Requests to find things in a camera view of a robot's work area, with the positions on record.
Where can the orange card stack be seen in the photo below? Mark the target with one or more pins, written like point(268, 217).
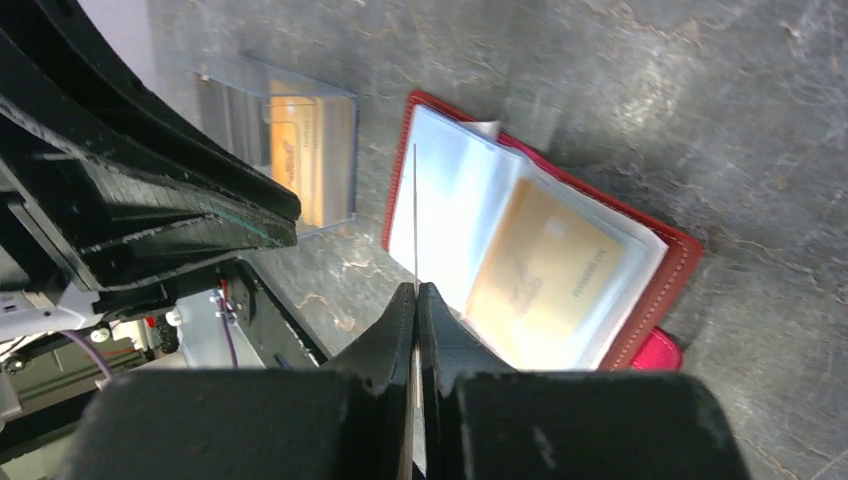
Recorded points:
point(312, 137)

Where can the gold credit card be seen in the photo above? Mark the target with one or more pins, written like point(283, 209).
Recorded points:
point(540, 279)

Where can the clear plastic card box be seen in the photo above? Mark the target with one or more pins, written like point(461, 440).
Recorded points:
point(232, 94)

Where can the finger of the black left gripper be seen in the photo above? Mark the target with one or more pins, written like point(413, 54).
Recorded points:
point(66, 47)
point(73, 208)

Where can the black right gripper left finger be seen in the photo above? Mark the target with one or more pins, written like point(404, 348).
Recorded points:
point(376, 433)

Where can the red leather card holder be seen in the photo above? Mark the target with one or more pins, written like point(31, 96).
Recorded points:
point(451, 182)

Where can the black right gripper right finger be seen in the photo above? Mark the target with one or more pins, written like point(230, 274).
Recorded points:
point(449, 354)

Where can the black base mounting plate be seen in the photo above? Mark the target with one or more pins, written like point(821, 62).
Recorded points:
point(59, 347)

